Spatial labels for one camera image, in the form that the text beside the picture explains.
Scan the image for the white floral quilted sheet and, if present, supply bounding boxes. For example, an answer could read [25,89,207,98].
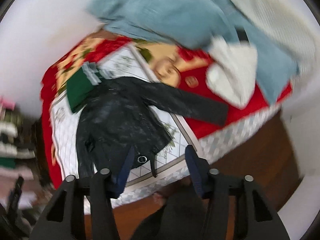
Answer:
[50,44,203,207]

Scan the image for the clothes rack with garments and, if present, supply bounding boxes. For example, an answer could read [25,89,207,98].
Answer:
[1,97,39,239]

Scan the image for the light blue jacket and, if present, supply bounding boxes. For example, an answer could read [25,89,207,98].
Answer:
[88,0,299,103]

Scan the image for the black leather jacket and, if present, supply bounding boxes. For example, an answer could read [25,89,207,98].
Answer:
[76,77,228,178]

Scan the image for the white fleece garment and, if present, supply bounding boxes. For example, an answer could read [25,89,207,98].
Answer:
[206,37,258,109]

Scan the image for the green folded garment white stripes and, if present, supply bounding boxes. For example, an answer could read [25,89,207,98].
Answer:
[66,61,102,113]

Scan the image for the red floral blanket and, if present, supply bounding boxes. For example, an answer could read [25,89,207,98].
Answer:
[39,29,293,189]

